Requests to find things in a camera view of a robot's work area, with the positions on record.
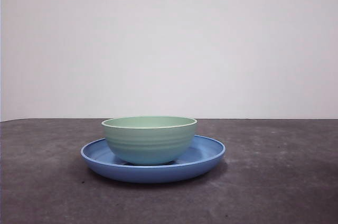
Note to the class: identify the green ribbed bowl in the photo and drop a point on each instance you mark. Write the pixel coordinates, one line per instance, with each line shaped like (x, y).
(149, 142)

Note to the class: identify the blue round plate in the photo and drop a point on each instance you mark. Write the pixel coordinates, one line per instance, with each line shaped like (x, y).
(153, 173)

